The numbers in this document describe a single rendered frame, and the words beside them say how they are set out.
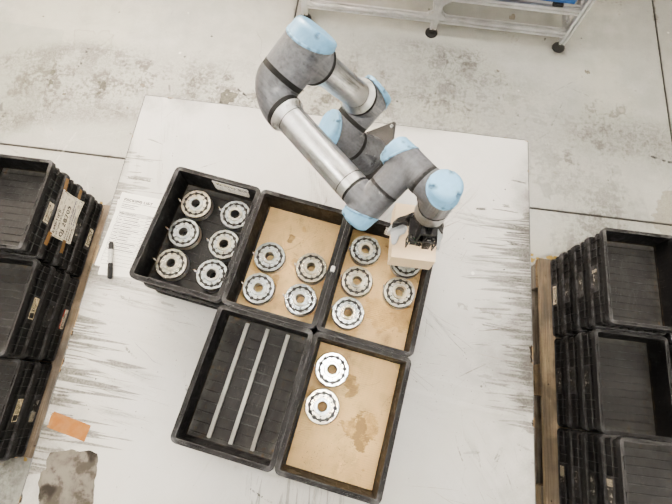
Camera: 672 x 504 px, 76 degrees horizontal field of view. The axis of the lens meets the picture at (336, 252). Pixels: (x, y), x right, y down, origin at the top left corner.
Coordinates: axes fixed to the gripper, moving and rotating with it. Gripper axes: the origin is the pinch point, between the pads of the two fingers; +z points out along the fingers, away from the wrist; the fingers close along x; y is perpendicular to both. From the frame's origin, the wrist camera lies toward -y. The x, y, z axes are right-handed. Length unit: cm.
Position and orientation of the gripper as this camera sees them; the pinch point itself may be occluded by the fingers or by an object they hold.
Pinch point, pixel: (413, 234)
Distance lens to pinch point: 123.3
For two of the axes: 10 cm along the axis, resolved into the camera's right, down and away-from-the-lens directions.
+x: 9.9, 1.2, -0.1
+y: -1.2, 9.4, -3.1
